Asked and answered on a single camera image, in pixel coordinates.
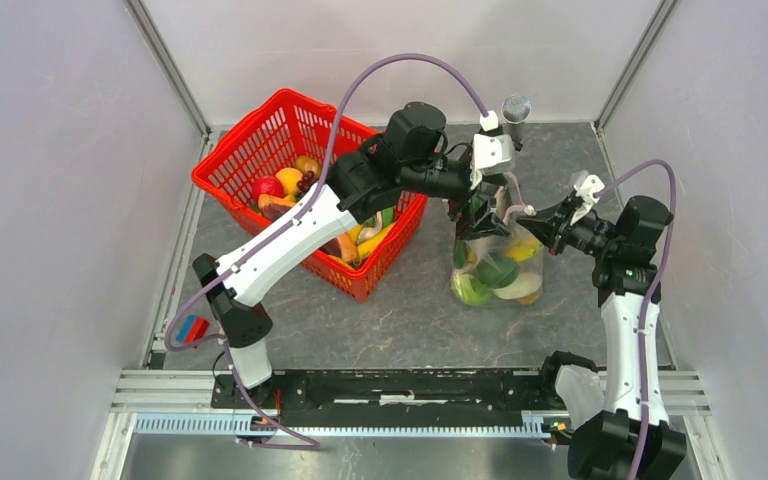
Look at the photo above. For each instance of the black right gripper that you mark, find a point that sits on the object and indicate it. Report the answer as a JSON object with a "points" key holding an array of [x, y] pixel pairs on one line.
{"points": [[551, 226]]}

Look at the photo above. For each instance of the green toy cabbage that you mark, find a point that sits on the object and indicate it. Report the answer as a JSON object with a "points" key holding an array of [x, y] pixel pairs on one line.
{"points": [[469, 290]]}

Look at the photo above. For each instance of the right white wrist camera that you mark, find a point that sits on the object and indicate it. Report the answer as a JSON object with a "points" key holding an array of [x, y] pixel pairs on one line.
{"points": [[584, 195]]}

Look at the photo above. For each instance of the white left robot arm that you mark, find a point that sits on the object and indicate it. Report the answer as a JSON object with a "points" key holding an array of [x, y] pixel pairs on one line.
{"points": [[408, 156]]}

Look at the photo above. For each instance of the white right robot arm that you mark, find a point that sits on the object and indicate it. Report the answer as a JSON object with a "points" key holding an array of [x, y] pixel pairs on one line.
{"points": [[630, 437]]}

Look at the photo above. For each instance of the dark green toy cucumber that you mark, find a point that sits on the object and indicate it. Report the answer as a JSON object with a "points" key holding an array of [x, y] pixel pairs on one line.
{"points": [[461, 252]]}

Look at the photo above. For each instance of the brown toy meat slice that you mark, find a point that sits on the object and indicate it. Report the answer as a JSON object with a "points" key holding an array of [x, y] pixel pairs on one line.
{"points": [[273, 207]]}

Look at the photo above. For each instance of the blue toy block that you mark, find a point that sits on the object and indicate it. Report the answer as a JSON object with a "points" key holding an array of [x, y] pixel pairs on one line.
{"points": [[187, 332]]}

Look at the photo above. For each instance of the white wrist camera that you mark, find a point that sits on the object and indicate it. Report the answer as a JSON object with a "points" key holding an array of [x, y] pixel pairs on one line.
{"points": [[584, 195], [492, 150]]}

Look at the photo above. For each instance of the red toy apple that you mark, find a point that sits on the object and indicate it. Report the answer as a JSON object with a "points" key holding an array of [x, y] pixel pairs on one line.
{"points": [[267, 185]]}

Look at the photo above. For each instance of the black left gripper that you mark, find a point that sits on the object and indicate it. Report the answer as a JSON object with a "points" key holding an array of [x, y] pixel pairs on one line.
{"points": [[481, 223]]}

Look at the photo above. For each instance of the green toy avocado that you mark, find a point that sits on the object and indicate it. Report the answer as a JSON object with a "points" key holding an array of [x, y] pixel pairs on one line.
{"points": [[496, 271]]}

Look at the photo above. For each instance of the white radish with leaves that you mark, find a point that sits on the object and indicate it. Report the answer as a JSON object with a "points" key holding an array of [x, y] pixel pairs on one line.
{"points": [[526, 284]]}

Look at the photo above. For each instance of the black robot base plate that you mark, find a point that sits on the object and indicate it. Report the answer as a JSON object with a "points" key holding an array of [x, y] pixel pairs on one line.
{"points": [[484, 397]]}

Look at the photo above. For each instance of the red plastic shopping basket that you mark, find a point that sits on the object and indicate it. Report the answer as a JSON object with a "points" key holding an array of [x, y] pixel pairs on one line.
{"points": [[270, 138]]}

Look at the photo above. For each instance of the grey microphone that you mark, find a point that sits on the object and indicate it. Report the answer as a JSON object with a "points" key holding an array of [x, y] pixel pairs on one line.
{"points": [[515, 110]]}

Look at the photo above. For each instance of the yellow toy banana bunch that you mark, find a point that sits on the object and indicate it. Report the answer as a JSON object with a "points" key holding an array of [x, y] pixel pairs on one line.
{"points": [[522, 250]]}

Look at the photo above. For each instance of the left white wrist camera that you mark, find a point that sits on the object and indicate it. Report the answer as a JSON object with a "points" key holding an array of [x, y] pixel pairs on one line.
{"points": [[492, 150]]}

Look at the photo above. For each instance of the brown toy potato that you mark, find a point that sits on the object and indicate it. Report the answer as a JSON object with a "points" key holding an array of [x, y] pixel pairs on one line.
{"points": [[308, 166]]}

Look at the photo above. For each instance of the purple toy grapes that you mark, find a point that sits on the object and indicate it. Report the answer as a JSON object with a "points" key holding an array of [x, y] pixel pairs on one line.
{"points": [[305, 183]]}

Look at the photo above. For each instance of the peach toy fruit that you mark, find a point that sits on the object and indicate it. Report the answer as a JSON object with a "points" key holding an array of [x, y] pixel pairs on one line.
{"points": [[290, 177]]}

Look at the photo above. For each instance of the red toy block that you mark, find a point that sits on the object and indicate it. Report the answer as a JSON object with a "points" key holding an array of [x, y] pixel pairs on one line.
{"points": [[203, 326]]}

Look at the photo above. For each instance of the clear zip top bag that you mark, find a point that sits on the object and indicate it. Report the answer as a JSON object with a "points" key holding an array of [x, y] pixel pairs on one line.
{"points": [[483, 248]]}

